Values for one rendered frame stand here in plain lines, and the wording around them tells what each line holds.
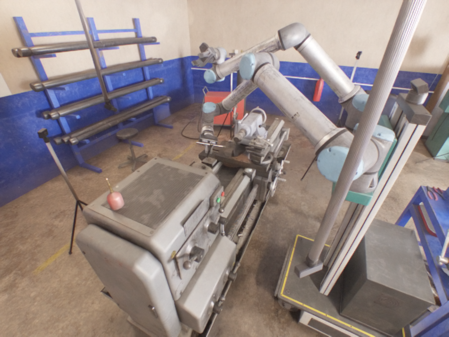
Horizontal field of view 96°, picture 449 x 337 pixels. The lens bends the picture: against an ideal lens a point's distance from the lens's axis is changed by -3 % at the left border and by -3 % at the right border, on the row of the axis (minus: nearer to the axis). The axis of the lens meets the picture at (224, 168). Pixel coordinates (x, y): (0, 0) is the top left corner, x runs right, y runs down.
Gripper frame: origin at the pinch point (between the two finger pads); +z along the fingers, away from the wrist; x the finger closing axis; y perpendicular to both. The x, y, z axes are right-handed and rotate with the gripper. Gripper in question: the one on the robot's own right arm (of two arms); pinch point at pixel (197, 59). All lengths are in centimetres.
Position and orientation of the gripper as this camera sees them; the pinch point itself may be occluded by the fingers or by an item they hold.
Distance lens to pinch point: 145.6
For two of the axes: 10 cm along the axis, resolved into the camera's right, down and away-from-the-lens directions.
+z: -4.2, 5.1, -7.5
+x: -6.8, 3.6, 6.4
